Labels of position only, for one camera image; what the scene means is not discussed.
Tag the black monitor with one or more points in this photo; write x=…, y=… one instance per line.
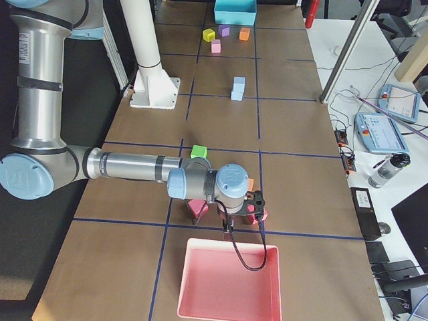
x=411, y=217

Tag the white pillar with base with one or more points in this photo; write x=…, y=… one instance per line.
x=153, y=87

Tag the clear water bottle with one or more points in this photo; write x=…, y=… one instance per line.
x=387, y=169

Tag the blue teach pendant far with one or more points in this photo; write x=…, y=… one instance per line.
x=400, y=102

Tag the black power box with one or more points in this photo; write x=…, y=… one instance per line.
x=369, y=226

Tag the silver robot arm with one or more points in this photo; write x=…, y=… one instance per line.
x=42, y=162

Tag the green foam block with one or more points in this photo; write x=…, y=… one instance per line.
x=199, y=151

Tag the light pink foam block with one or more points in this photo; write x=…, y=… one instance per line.
x=216, y=46

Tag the red fire extinguisher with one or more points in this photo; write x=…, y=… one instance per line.
x=311, y=13

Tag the pink plastic tray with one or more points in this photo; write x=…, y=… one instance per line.
x=216, y=286

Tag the blue teach pendant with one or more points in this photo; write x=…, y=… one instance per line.
x=400, y=102
x=379, y=134

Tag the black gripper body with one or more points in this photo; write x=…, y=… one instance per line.
x=229, y=228

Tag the dark pink foam block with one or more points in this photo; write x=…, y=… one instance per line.
x=197, y=207
x=253, y=219

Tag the blue plastic bin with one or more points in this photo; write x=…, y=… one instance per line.
x=235, y=12

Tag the purple foam block far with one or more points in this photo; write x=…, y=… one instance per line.
x=224, y=30

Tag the orange foam block near tray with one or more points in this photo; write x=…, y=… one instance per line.
x=250, y=184

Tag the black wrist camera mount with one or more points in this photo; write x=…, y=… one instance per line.
x=253, y=204

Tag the light blue foam block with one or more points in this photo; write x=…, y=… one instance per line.
x=239, y=84
x=237, y=95

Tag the orange foam block far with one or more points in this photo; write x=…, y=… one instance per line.
x=244, y=34

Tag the aluminium frame post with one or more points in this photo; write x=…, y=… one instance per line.
x=366, y=12

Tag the blue teach pendant near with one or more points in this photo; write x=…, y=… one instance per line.
x=379, y=134

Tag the yellow foam block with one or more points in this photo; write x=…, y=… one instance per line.
x=208, y=35

